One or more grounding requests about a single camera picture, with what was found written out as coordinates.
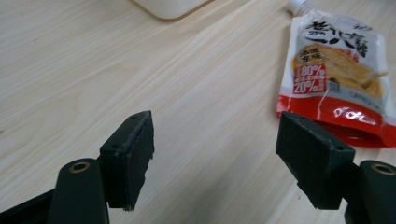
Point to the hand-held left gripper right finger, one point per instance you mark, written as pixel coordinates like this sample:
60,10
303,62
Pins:
314,161

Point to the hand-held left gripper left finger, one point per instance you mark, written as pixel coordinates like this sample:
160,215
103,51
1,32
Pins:
126,161

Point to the red and white sauce pouch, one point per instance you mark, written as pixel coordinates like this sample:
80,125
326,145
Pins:
339,74

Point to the white tray corner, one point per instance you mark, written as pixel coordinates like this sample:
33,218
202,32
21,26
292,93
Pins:
169,7

